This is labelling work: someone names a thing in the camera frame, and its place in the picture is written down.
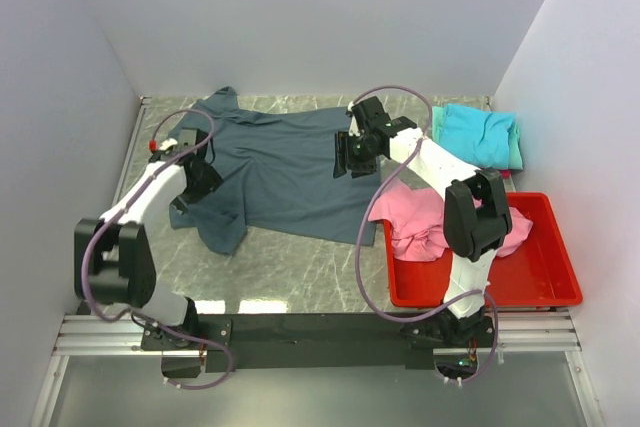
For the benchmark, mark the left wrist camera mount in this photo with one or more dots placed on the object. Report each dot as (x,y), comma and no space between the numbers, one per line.
(161,151)

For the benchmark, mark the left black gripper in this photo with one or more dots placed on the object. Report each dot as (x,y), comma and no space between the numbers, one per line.
(201,185)

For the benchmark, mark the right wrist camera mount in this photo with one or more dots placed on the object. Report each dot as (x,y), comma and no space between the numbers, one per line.
(354,130)

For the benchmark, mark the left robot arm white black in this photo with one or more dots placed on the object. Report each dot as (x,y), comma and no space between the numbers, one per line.
(113,262)

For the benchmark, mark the crimson folded t shirt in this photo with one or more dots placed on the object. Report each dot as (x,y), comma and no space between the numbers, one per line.
(505,174)

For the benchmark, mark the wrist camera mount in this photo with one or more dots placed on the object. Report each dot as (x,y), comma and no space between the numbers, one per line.
(354,130)
(161,151)

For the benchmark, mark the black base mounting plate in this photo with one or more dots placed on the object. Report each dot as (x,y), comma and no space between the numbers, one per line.
(269,341)

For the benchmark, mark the red plastic bin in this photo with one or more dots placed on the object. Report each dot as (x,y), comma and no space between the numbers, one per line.
(538,274)

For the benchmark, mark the aluminium extrusion rail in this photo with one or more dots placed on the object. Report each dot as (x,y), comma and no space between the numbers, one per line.
(520,331)

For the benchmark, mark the teal green folded t shirt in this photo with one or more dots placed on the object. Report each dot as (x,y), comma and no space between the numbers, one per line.
(517,147)

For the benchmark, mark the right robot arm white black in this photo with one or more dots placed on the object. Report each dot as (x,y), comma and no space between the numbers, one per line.
(476,217)

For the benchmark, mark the slate blue t shirt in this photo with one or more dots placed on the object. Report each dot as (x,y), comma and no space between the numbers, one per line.
(277,172)

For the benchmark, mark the cyan folded t shirt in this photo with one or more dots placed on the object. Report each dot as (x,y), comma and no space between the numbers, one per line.
(475,134)

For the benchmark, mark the pink t shirt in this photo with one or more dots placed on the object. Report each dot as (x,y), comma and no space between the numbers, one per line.
(417,221)

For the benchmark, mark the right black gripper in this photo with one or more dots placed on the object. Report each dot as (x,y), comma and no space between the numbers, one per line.
(343,155)

